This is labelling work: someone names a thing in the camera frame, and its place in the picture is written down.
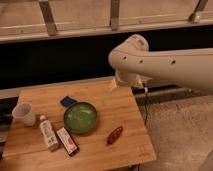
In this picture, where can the rectangular snack box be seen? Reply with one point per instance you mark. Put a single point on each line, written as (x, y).
(68, 142)

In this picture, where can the blue sponge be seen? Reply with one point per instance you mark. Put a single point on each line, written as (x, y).
(67, 101)

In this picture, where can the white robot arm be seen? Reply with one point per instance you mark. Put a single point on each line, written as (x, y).
(135, 65)

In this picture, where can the green bowl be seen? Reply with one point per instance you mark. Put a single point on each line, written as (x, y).
(80, 117)

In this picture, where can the white squeeze bottle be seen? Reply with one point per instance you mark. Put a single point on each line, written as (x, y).
(48, 133)

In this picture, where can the clear plastic cup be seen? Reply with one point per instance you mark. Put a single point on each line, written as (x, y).
(23, 112)

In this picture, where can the red pepper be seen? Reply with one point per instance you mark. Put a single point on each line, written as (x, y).
(114, 135)

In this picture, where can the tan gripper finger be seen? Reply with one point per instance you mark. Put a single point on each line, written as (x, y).
(113, 84)

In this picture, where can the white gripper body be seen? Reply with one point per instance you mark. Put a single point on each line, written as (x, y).
(130, 79)

